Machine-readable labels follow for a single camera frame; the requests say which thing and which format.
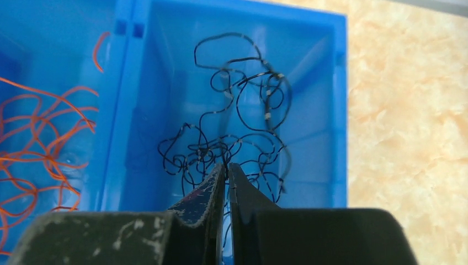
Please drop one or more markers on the blue three-compartment plastic bin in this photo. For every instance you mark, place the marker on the blue three-compartment plastic bin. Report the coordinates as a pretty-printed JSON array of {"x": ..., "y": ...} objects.
[{"x": 112, "y": 106}]

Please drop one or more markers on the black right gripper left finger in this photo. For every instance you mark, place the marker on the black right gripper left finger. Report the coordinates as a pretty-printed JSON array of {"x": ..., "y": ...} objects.
[{"x": 188, "y": 232}]

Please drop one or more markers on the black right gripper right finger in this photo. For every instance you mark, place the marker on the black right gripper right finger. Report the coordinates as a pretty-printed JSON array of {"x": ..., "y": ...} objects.
[{"x": 264, "y": 233}]

